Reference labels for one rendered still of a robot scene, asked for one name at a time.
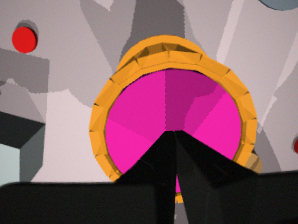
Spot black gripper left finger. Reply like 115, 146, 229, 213
0, 131, 177, 224

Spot tan round disc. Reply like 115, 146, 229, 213
245, 149, 262, 173

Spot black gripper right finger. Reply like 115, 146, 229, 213
174, 130, 298, 224

